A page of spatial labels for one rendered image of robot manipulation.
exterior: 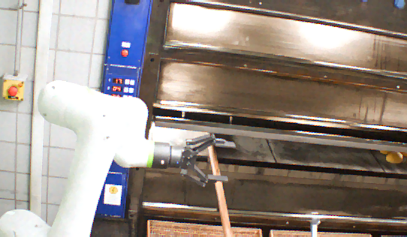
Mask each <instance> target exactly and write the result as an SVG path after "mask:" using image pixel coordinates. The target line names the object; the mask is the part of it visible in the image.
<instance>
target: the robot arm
mask: <svg viewBox="0 0 407 237"><path fill-rule="evenodd" d="M37 105H38V110H39V112H40V114H41V115H42V117H43V118H44V119H45V120H46V121H48V122H49V123H53V124H55V125H59V126H62V127H64V128H68V129H69V130H72V131H73V132H75V134H76V135H77V143H76V149H75V153H74V157H73V160H72V165H71V169H70V172H69V175H68V181H67V184H66V185H65V191H64V193H63V196H62V201H61V203H60V204H59V210H58V211H57V213H56V217H55V220H54V221H53V225H52V227H51V226H48V225H47V224H46V223H45V222H44V220H42V219H41V218H40V217H38V216H37V215H36V214H34V213H33V212H31V211H27V210H22V209H19V210H11V211H9V212H7V213H5V214H3V215H2V217H0V237H89V234H90V232H91V228H92V222H93V219H94V214H95V210H96V208H97V205H98V204H97V202H98V199H99V196H100V194H101V189H102V187H103V185H104V182H105V178H106V176H107V173H108V170H109V169H110V165H111V162H112V160H115V162H117V164H118V165H120V166H121V167H125V168H130V167H152V168H159V169H167V168H168V166H169V167H170V168H177V169H179V168H181V169H182V171H180V172H181V176H182V177H186V178H187V179H190V180H192V181H193V182H195V183H197V184H198V185H201V186H202V187H205V184H206V183H208V182H209V183H216V182H227V183H228V177H227V176H223V175H210V174H207V175H204V174H203V173H202V172H201V171H200V170H199V169H198V168H197V167H196V166H195V164H196V159H197V155H198V154H199V153H200V152H201V151H203V150H204V149H206V148H208V147H210V146H211V145H213V144H215V146H219V147H227V148H234V149H235V145H234V142H225V140H224V139H216V138H215V134H214V133H209V134H206V135H203V136H199V137H197V138H194V139H186V140H185V143H186V145H185V147H182V146H177V145H171V146H170V143H168V142H160V141H154V140H147V139H144V131H145V126H146V120H147V116H148V111H147V108H146V105H145V104H144V102H143V101H142V100H141V99H139V98H136V97H113V96H109V95H107V94H102V93H100V92H99V91H95V90H93V89H91V88H89V87H87V86H81V85H77V84H76V85H75V84H72V83H69V82H65V81H61V80H56V81H52V82H49V83H47V84H46V85H45V86H44V87H43V88H42V90H41V91H40V93H39V95H38V99H37ZM142 132H143V133H142ZM201 142H203V143H201ZM198 143H201V144H200V145H199V146H195V147H194V148H190V147H189V146H192V145H195V144H198ZM188 168H189V169H190V170H192V171H193V172H196V173H197V174H198V175H199V176H200V178H198V177H197V176H195V175H193V174H192V173H190V172H188V171H186V169H188Z"/></svg>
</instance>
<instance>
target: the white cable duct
mask: <svg viewBox="0 0 407 237"><path fill-rule="evenodd" d="M52 9H53V0H41V4H40V16H39V29H38V44H37V58H36V69H35V87H34V101H33V116H32V159H31V173H32V174H31V188H30V195H31V202H30V211H31V212H33V213H34V214H35V215H37V216H38V217H41V170H42V146H43V133H44V118H43V117H42V115H41V114H40V112H39V110H38V105H37V99H38V95H39V93H40V91H41V90H42V88H43V87H44V86H45V85H46V84H47V62H48V49H49V41H50V26H51V13H52Z"/></svg>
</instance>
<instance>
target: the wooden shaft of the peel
mask: <svg viewBox="0 0 407 237"><path fill-rule="evenodd" d="M208 149H209V153H210V160H211V164H212V169H213V175H217V176H220V172H219V166H218V162H217V158H216V148H215V144H213V145H211V146H210V147H208ZM215 185H216V196H217V200H218V205H219V212H220V215H221V220H222V227H223V231H224V236H225V237H233V236H232V232H231V226H230V222H229V219H228V209H227V205H226V202H225V195H224V191H223V187H222V183H221V182H219V181H218V182H216V183H215Z"/></svg>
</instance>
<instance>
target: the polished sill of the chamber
mask: <svg viewBox="0 0 407 237"><path fill-rule="evenodd" d="M217 162H218V166H219V171H220V172H236V173H250V174H258V175H266V176H280V177H281V176H287V177H295V178H302V179H323V180H331V181H338V182H340V181H345V182H358V183H372V184H380V185H399V186H407V174H405V173H403V174H399V173H392V172H373V171H367V170H360V169H340V168H333V167H326V166H325V167H319V166H307V165H299V164H292V163H288V164H284V163H271V162H263V161H256V160H242V159H234V158H227V157H217ZM195 166H196V167H197V168H198V169H199V170H213V169H212V164H211V160H210V157H206V156H199V155H197V159H196V164H195Z"/></svg>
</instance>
